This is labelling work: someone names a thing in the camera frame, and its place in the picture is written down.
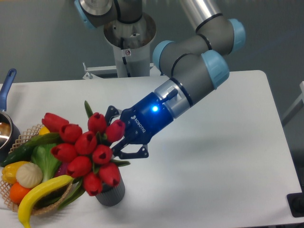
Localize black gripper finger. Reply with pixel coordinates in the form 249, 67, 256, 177
112, 139, 149, 159
104, 105, 122, 126

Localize yellow squash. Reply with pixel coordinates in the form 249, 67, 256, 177
38, 126, 50, 135

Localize black box at table edge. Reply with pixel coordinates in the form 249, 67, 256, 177
286, 192, 304, 218

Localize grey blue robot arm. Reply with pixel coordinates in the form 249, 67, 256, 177
74, 0, 246, 159

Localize green lettuce leaf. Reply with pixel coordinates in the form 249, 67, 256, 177
31, 143, 61, 182

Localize yellow bell pepper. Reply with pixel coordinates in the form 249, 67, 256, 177
1, 161, 29, 184

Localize green cucumber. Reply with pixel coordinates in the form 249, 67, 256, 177
0, 142, 38, 167

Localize orange fruit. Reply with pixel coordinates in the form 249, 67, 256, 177
9, 182, 31, 205

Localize white steamed bun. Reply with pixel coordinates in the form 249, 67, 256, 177
16, 163, 43, 189

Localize black cable on pedestal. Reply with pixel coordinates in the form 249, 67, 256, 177
120, 37, 131, 77

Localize white frame at right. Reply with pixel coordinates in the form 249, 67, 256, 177
281, 81, 304, 127

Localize red tulip bouquet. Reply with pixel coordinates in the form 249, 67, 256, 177
41, 100, 131, 210

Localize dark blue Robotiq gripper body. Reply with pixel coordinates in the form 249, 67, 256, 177
120, 92, 173, 144

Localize purple eggplant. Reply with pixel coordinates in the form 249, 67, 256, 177
54, 163, 68, 177

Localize woven wicker basket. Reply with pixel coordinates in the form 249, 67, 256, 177
0, 124, 72, 216

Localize blue handled saucepan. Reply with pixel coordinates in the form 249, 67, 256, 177
0, 68, 21, 162

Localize dark grey ribbed vase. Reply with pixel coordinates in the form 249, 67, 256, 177
95, 179, 125, 207

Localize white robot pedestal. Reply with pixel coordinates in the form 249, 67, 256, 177
82, 11, 167, 80

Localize yellow banana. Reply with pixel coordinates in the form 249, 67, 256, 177
18, 175, 73, 228

